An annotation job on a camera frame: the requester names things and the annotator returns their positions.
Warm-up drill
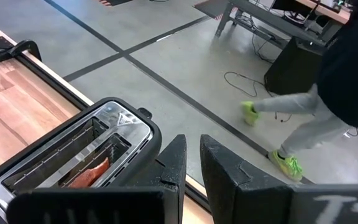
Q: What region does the person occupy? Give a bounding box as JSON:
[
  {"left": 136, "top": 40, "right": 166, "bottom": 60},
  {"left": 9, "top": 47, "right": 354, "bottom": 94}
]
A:
[{"left": 240, "top": 0, "right": 358, "bottom": 183}]

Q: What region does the black table corner clamp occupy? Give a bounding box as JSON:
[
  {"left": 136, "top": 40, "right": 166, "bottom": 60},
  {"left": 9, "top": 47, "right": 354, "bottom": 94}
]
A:
[{"left": 0, "top": 36, "right": 42, "bottom": 64}]

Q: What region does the black computer tower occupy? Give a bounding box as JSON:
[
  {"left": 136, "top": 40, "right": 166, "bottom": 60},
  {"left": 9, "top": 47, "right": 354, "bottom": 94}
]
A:
[{"left": 264, "top": 36, "right": 327, "bottom": 96}]

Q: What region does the dark metal desk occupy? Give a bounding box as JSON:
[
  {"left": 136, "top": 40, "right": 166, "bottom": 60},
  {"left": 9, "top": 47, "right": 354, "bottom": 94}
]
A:
[{"left": 193, "top": 0, "right": 326, "bottom": 48}]

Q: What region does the bagel half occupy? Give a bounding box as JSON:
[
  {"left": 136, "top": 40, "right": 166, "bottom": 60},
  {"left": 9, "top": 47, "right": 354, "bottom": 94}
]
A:
[{"left": 68, "top": 156, "right": 111, "bottom": 189}]

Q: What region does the black table edge frame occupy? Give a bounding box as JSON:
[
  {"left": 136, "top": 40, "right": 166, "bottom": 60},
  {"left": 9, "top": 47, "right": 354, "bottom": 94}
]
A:
[{"left": 0, "top": 51, "right": 90, "bottom": 111}]

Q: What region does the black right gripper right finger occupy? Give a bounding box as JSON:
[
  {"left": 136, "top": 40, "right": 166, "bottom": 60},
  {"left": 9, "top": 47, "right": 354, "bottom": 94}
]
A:
[{"left": 199, "top": 134, "right": 358, "bottom": 224}]

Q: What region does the black toaster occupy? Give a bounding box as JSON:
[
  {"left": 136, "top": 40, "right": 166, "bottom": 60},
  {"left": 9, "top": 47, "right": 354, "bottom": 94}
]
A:
[{"left": 0, "top": 96, "right": 163, "bottom": 224}]

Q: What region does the black floor cable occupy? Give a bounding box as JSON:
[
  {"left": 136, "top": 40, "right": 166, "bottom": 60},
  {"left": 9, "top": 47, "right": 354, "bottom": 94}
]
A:
[{"left": 223, "top": 70, "right": 293, "bottom": 123}]

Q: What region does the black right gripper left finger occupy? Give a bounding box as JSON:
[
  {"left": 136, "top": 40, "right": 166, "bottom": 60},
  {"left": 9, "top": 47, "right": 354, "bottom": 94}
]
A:
[{"left": 6, "top": 134, "right": 188, "bottom": 224}]

